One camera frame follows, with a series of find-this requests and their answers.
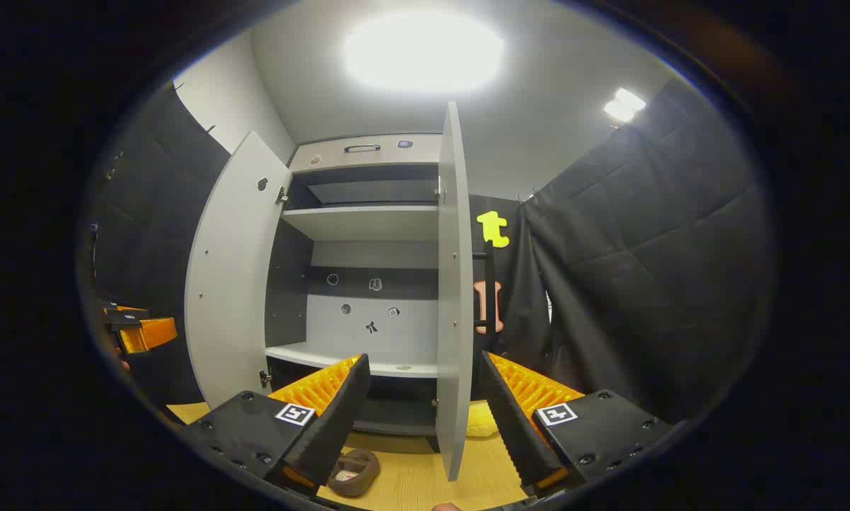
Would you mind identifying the large ceiling light panel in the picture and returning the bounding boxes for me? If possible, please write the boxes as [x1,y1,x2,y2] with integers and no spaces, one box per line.
[343,11,505,93]

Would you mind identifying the brown fuzzy shoe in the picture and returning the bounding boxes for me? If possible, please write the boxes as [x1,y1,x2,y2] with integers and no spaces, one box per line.
[327,449,382,498]

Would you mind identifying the grey shoe cabinet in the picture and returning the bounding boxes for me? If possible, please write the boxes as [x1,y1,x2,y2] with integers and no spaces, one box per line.
[264,133,446,437]

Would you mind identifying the white cabinet shelf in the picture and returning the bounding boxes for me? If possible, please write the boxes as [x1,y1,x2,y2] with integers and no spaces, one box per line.
[265,342,438,379]
[281,204,440,243]

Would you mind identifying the grey cabinet door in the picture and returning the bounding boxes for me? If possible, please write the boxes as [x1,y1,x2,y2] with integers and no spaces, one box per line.
[185,131,292,410]
[435,101,476,483]

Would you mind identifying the black door handle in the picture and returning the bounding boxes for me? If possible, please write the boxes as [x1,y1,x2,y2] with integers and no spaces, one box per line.
[473,240,498,336]

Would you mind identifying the small ceiling light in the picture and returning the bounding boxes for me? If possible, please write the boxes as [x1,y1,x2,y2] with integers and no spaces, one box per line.
[602,87,647,123]

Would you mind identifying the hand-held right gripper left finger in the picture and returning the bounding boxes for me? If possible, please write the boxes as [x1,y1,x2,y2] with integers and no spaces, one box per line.
[179,353,372,498]

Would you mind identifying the yellow plush item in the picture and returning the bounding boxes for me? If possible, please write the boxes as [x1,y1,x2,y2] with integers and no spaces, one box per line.
[465,401,501,439]

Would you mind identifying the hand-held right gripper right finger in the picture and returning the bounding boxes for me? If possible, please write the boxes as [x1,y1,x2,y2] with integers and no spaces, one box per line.
[479,351,683,499]

